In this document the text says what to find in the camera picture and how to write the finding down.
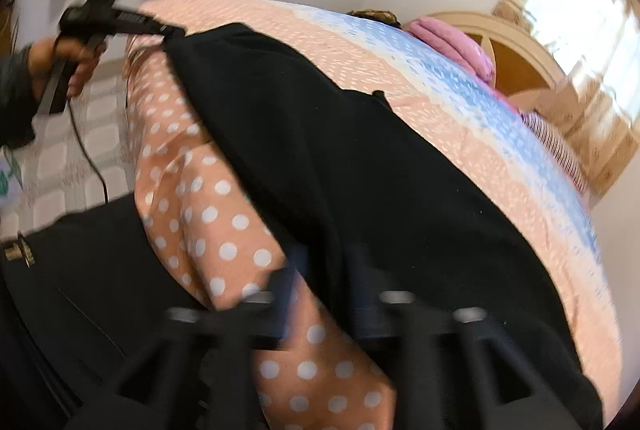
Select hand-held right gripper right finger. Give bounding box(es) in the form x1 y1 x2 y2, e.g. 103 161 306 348
349 249 601 430

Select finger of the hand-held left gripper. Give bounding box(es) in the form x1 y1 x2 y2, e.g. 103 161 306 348
116 8 187 39

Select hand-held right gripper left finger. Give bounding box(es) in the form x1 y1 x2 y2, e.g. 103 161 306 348
65 249 307 430

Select black pants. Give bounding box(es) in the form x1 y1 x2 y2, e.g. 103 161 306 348
162 23 606 430

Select person's left hand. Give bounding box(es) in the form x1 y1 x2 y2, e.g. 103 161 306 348
28 37 109 99

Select peach blue polka dot blanket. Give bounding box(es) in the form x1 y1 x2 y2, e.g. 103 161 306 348
122 0 623 430

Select person's black clothing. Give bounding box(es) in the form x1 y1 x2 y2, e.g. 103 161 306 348
0 196 213 430

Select brown woven object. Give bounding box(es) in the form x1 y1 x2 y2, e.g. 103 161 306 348
346 9 401 28

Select striped pillow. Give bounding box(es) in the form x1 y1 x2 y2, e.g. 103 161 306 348
517 109 587 195

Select brass metal fitting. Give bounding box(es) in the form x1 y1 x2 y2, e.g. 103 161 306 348
4 233 37 269

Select folded pink blanket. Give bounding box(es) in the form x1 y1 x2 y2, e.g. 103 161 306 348
404 15 518 111

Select cream wooden headboard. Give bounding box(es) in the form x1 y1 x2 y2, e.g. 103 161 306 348
425 10 581 116

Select beige patterned curtain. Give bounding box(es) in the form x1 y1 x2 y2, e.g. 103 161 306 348
492 0 638 197

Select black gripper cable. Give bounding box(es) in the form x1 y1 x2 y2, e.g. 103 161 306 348
67 96 109 205

